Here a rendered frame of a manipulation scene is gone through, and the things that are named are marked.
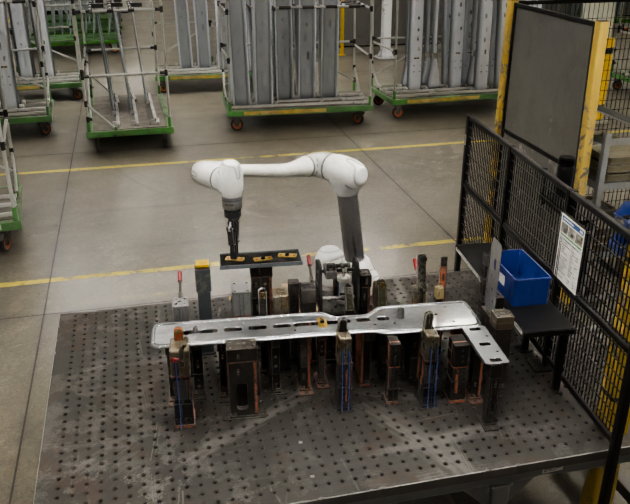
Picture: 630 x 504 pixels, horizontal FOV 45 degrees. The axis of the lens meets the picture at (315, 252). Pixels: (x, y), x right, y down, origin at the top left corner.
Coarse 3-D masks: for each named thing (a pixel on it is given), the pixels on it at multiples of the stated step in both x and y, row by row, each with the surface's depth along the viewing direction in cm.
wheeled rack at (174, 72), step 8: (152, 32) 1133; (168, 48) 1233; (176, 64) 1215; (168, 72) 1167; (176, 72) 1170; (184, 72) 1174; (192, 72) 1176; (200, 72) 1178; (208, 72) 1181; (216, 72) 1183; (160, 80) 1161; (168, 80) 1164
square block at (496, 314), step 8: (496, 312) 314; (504, 312) 314; (496, 320) 311; (504, 320) 311; (512, 320) 312; (496, 328) 312; (504, 328) 312; (512, 328) 313; (496, 336) 314; (504, 336) 315; (488, 344) 322; (504, 344) 316; (504, 352) 318; (504, 368) 321; (504, 376) 323; (504, 384) 327
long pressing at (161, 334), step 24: (312, 312) 326; (384, 312) 326; (408, 312) 326; (456, 312) 326; (168, 336) 308; (192, 336) 308; (216, 336) 308; (240, 336) 308; (264, 336) 308; (288, 336) 308; (312, 336) 309
